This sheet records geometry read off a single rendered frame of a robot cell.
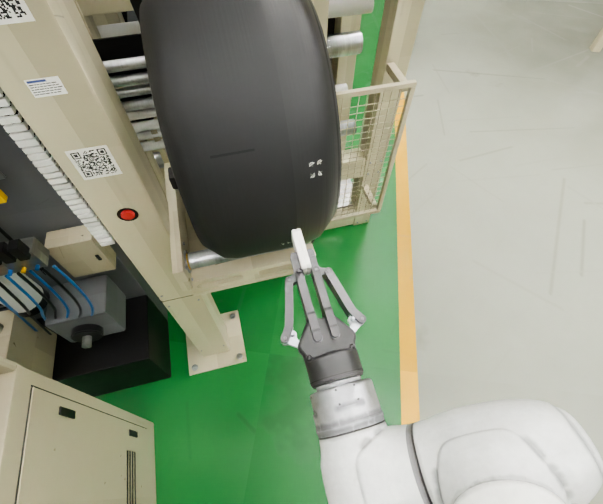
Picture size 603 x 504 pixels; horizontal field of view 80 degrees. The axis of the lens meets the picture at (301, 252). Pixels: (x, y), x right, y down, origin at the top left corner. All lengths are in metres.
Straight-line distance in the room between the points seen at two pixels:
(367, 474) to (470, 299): 1.69
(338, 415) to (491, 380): 1.53
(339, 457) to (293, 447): 1.24
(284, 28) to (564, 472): 0.64
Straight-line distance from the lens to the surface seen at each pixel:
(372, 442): 0.48
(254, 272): 1.01
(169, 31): 0.66
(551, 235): 2.57
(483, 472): 0.43
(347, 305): 0.54
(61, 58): 0.71
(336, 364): 0.49
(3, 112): 0.81
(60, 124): 0.78
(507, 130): 3.15
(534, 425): 0.45
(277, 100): 0.60
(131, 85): 1.19
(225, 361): 1.81
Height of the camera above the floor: 1.72
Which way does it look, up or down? 57 degrees down
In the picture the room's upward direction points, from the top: straight up
